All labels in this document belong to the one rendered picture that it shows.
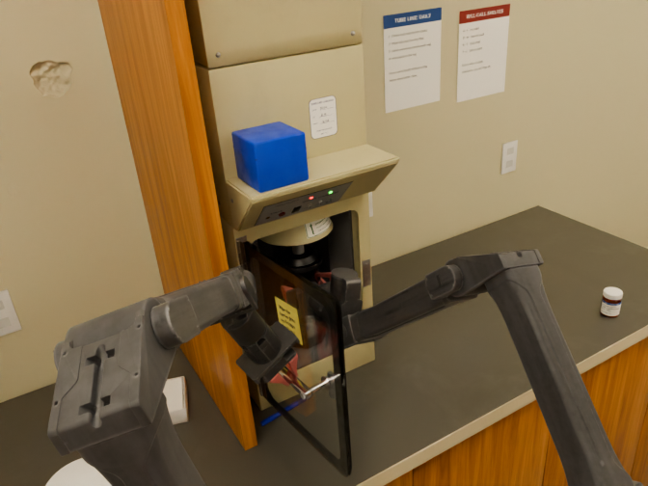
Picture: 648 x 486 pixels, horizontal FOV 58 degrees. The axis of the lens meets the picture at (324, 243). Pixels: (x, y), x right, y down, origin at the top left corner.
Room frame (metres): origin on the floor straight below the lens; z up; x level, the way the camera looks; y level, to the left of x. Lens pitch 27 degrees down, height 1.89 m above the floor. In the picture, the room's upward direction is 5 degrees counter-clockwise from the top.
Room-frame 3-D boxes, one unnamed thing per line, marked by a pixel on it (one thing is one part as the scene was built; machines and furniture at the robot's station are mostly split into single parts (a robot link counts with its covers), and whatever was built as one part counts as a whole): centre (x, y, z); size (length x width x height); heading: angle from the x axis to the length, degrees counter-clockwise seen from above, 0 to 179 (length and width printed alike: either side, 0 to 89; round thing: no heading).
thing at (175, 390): (1.07, 0.43, 0.96); 0.16 x 0.12 x 0.04; 102
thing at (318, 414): (0.91, 0.07, 1.19); 0.30 x 0.01 x 0.40; 35
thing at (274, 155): (1.02, 0.08, 1.56); 0.10 x 0.10 x 0.09; 28
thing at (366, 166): (1.07, 0.01, 1.46); 0.32 x 0.11 x 0.10; 118
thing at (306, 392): (0.83, 0.06, 1.20); 0.10 x 0.05 x 0.03; 35
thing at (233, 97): (1.23, 0.09, 1.33); 0.32 x 0.25 x 0.77; 118
